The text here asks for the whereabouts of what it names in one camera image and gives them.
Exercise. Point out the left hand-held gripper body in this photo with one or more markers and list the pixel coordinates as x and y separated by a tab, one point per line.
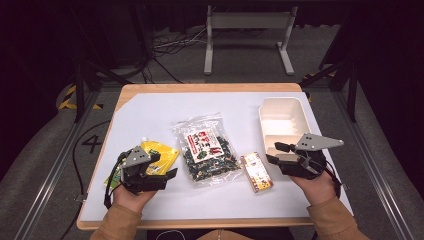
135	157

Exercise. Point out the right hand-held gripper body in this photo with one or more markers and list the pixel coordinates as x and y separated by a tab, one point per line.
310	160

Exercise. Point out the yellow spout pouch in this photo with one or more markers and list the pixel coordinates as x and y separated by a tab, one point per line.
165	156

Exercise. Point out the white plastic container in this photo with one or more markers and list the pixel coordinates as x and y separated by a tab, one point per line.
281	123

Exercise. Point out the clear bag of dark snacks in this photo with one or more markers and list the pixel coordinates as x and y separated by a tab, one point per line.
206	150

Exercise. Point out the person's right hand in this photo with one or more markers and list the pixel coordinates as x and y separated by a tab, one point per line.
318	190

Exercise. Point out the person's left hand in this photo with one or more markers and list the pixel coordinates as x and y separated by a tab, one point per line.
131	199

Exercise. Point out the small red and yellow box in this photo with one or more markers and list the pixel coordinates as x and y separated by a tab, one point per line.
256	171

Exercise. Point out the white table mat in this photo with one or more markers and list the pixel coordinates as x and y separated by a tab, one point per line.
200	196

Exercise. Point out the person's torso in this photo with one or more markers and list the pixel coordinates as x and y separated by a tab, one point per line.
221	236

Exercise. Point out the black metal stand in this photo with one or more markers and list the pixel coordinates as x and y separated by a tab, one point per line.
80	86
350	83

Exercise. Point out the yellow and black hazard tape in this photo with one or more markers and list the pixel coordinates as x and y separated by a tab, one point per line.
68	100

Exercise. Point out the aluminium floor rail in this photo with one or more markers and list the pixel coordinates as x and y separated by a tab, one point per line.
370	160
53	166

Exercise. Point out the grey metal stand frame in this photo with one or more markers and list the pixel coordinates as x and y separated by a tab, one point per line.
250	20

